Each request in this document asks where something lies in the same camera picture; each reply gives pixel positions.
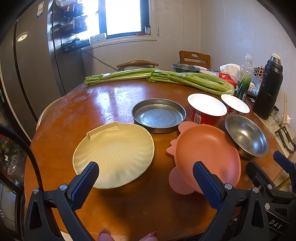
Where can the grey refrigerator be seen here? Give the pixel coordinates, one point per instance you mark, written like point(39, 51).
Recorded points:
point(34, 69)

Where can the small red paper bowl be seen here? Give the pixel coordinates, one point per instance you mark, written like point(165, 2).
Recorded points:
point(235, 105)

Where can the black metal clip tool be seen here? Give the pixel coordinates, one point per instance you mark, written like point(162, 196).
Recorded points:
point(286, 139)

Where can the left celery bunch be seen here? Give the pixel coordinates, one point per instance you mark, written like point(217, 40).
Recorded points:
point(132, 74)

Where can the black wire rack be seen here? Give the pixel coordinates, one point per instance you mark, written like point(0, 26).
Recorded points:
point(72, 23)

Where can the wooden chopsticks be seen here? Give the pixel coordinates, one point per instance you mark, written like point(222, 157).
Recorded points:
point(284, 122)

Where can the pink chicken-shaped plate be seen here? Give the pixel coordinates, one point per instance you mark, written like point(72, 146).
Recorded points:
point(207, 144)

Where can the large red paper bowl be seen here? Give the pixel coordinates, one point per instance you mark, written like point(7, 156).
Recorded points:
point(205, 109)

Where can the window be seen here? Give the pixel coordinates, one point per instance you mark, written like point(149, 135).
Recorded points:
point(124, 18)

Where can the steel pan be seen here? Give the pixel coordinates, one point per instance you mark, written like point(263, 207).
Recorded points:
point(159, 115)

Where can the far steel pot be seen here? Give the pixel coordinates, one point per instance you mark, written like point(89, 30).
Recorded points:
point(185, 68)

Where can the green plastic bottle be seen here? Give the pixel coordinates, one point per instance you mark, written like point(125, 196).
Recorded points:
point(245, 76)

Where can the wooden chair with cutout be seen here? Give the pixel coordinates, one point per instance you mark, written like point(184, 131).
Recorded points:
point(195, 58)

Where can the curved-back wooden chair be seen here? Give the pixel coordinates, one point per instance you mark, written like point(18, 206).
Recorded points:
point(136, 63)

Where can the red tissue pack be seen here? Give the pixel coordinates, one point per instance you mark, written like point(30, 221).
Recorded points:
point(230, 72)

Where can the black thermos flask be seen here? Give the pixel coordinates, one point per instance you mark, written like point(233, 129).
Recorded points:
point(269, 87)

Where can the steel bowl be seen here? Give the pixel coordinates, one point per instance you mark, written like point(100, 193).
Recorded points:
point(248, 137)

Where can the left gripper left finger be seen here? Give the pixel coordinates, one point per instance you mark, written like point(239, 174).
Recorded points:
point(40, 222)

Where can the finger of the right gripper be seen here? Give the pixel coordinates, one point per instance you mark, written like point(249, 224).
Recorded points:
point(259, 179)
point(287, 165)

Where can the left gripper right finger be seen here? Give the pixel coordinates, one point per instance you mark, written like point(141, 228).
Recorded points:
point(253, 221)

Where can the right celery bunch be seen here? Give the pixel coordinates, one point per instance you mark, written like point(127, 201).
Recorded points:
point(201, 81)

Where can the celery bunch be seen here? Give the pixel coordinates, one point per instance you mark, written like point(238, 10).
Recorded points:
point(201, 81)
point(132, 74)

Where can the left hand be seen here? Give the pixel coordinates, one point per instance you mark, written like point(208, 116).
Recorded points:
point(105, 235)

